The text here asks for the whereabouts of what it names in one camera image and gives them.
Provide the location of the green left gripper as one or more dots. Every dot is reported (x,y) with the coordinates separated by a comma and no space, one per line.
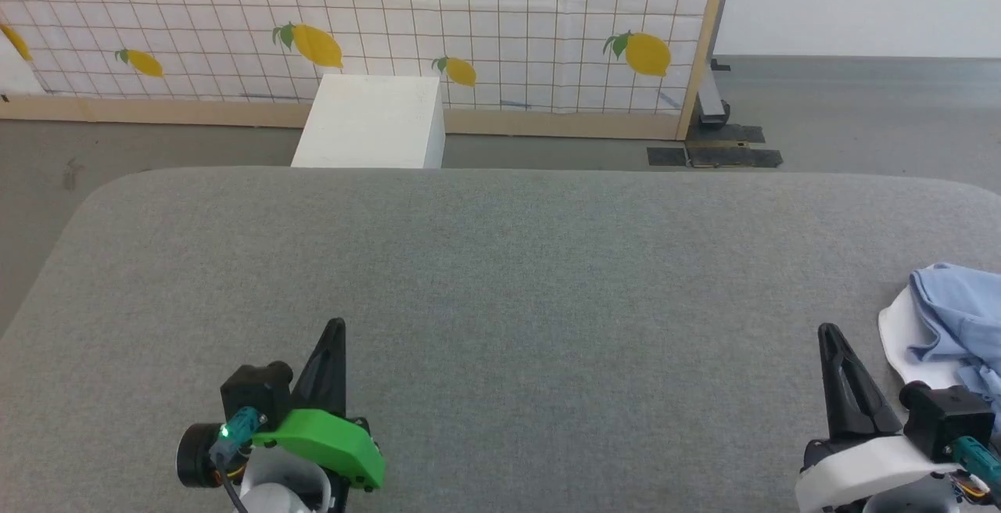
(328,443)

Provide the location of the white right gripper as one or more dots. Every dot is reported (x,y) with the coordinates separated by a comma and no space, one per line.
(868,470)

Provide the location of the white cloth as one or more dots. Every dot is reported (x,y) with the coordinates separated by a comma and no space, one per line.
(899,341)

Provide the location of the light blue garment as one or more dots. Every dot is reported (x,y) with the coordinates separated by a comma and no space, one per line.
(966,310)

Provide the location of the white box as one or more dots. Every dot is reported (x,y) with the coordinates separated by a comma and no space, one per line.
(367,122)

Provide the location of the grey metal screen foot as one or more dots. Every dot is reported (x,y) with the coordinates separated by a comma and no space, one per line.
(712,98)

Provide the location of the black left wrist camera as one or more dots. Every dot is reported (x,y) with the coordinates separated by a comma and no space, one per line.
(254,392)

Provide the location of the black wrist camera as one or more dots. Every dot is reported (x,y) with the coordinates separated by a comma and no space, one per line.
(254,392)
(946,415)

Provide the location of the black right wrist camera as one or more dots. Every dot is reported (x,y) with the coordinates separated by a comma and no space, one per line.
(946,415)

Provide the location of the lemon print screen wooden frame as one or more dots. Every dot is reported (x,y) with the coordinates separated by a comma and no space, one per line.
(469,20)

